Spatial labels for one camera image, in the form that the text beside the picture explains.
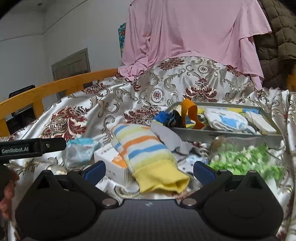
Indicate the colourful wall poster left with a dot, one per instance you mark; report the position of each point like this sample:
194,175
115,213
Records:
121,36

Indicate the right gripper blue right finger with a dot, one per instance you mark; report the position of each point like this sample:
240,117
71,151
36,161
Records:
203,173

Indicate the clear box of green bits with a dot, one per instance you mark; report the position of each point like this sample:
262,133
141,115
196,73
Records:
240,155

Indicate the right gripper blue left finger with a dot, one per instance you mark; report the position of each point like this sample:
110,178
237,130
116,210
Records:
95,172

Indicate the white orange medicine box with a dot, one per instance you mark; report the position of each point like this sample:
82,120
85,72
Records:
116,167

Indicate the blue white small box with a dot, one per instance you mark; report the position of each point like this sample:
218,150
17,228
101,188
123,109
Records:
192,159

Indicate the floral satin bedspread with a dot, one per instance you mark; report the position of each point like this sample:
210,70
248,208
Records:
92,112

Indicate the light blue plastic packet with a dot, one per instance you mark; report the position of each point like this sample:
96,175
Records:
79,151

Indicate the person left hand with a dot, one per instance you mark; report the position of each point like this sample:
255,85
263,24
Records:
9,193

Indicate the orange fabric band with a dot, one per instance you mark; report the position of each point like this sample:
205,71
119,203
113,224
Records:
188,108

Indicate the wooden bed rail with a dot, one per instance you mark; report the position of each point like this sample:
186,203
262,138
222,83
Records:
36,95

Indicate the grey door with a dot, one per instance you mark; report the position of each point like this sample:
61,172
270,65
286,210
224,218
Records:
74,64

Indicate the white blue patterned sock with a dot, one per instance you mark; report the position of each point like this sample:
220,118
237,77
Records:
228,121

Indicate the pink hanging sheet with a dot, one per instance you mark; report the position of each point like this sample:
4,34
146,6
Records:
219,30

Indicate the striped yellow cuff sock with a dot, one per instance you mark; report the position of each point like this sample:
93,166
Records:
150,162

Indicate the grey sock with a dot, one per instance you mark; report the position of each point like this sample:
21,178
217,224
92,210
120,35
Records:
171,140

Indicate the brown quilted jacket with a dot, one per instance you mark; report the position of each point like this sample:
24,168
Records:
276,51

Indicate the wooden bed frame right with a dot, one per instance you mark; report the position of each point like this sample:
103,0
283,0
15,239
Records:
291,80

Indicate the white fluffy sock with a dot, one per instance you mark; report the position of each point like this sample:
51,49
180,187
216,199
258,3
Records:
260,123

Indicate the grey tray with cartoon picture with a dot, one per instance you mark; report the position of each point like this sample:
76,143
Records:
208,134

